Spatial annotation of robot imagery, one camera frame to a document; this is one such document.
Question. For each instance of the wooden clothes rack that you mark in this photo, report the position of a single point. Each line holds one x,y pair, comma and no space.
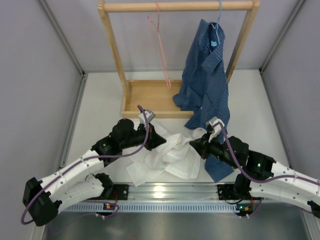
157,95

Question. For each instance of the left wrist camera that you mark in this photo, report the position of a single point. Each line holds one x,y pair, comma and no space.
148,115

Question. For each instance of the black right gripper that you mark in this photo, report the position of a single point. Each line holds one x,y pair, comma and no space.
202,146

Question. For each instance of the right aluminium frame post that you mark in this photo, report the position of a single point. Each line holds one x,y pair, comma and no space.
299,5

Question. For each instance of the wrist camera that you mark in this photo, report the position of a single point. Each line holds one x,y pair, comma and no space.
214,127
148,115

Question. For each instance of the blue wire hanger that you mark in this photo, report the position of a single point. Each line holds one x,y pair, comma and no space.
219,22

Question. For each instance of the pink wire hanger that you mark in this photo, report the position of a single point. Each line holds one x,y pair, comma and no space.
158,44

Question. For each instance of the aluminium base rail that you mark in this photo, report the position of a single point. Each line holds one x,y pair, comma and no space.
192,191

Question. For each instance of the grey slotted cable duct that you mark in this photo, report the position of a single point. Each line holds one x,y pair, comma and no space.
159,207

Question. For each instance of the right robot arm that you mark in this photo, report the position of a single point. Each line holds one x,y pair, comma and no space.
261,176

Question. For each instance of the white shirt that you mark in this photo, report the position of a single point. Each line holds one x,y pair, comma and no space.
176,157

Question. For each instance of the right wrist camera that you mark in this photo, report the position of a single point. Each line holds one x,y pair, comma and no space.
214,127

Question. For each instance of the aluminium frame post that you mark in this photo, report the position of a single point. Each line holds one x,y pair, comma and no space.
44,6
299,5

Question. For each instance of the left aluminium frame post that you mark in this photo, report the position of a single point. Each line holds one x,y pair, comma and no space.
44,6

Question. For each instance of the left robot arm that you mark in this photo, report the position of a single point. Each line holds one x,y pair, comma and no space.
81,180

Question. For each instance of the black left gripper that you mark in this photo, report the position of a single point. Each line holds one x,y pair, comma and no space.
155,139

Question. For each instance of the blue checked shirt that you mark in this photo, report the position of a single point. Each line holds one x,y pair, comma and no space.
204,89

